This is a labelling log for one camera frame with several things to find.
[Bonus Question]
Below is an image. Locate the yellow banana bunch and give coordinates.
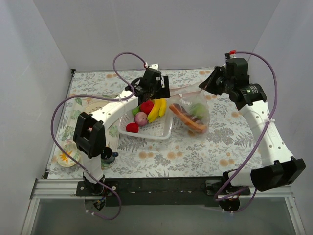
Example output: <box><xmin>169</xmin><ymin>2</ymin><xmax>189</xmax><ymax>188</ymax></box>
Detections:
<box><xmin>147</xmin><ymin>98</ymin><xmax>167</xmax><ymax>123</ymax></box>

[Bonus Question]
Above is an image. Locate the green cabbage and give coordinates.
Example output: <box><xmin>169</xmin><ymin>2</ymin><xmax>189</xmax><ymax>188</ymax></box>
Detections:
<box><xmin>190</xmin><ymin>103</ymin><xmax>208</xmax><ymax>120</ymax></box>

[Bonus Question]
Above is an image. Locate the clear zip top bag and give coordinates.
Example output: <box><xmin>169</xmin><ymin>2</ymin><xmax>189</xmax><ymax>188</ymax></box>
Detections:
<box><xmin>168</xmin><ymin>83</ymin><xmax>210</xmax><ymax>135</ymax></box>

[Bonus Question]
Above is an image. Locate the green cucumber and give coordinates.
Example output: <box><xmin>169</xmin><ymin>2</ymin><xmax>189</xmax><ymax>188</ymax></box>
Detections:
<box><xmin>132</xmin><ymin>106</ymin><xmax>140</xmax><ymax>116</ymax></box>

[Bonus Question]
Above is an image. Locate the purple onion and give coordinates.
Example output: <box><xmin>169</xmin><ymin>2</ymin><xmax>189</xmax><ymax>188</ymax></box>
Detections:
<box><xmin>134</xmin><ymin>112</ymin><xmax>148</xmax><ymax>127</ymax></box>

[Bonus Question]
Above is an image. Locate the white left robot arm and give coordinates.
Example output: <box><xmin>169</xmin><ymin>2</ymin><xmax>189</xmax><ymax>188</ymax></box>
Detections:
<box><xmin>73</xmin><ymin>68</ymin><xmax>170</xmax><ymax>196</ymax></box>

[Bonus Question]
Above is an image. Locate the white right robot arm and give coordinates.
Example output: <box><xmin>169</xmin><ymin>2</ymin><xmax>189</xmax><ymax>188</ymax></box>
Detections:
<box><xmin>199</xmin><ymin>57</ymin><xmax>306</xmax><ymax>195</ymax></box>

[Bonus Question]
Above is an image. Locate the red apple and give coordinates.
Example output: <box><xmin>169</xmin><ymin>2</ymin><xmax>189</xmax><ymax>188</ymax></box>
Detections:
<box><xmin>139</xmin><ymin>100</ymin><xmax>154</xmax><ymax>115</ymax></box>

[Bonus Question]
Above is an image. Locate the white plastic basket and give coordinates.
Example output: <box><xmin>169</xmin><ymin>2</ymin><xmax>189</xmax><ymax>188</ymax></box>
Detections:
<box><xmin>118</xmin><ymin>105</ymin><xmax>173</xmax><ymax>140</ymax></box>

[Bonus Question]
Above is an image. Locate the red strawberry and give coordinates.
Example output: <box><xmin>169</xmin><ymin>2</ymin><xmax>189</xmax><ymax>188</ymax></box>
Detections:
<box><xmin>126</xmin><ymin>123</ymin><xmax>139</xmax><ymax>133</ymax></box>

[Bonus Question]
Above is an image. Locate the floral table mat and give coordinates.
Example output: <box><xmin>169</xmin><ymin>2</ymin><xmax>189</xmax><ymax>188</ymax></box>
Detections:
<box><xmin>47</xmin><ymin>68</ymin><xmax>266</xmax><ymax>179</ymax></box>

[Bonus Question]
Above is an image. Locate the pink beige round plate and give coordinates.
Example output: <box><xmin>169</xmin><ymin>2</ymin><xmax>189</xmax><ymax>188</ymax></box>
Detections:
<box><xmin>84</xmin><ymin>100</ymin><xmax>108</xmax><ymax>114</ymax></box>

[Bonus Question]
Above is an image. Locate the dark blue mug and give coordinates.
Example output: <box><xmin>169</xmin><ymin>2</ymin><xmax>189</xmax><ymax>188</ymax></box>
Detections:
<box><xmin>101</xmin><ymin>147</ymin><xmax>119</xmax><ymax>165</ymax></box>

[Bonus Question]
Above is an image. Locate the leaf patterned tray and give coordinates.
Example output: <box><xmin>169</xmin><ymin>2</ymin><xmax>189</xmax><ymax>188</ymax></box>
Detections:
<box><xmin>56</xmin><ymin>97</ymin><xmax>119</xmax><ymax>163</ymax></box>

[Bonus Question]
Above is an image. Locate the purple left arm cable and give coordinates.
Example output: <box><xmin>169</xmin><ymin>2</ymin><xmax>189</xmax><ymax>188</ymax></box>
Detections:
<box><xmin>50</xmin><ymin>52</ymin><xmax>149</xmax><ymax>220</ymax></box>

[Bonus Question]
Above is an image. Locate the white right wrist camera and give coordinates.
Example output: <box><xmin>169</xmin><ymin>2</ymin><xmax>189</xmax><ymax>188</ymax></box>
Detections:
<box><xmin>224</xmin><ymin>50</ymin><xmax>236</xmax><ymax>60</ymax></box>

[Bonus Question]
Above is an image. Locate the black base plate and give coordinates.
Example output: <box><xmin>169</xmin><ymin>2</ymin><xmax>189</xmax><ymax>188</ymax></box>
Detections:
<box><xmin>75</xmin><ymin>176</ymin><xmax>251</xmax><ymax>208</ymax></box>

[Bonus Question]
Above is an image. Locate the aluminium frame rail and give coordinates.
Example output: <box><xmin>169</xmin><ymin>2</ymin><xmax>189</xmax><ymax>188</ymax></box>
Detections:
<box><xmin>22</xmin><ymin>179</ymin><xmax>306</xmax><ymax>235</ymax></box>

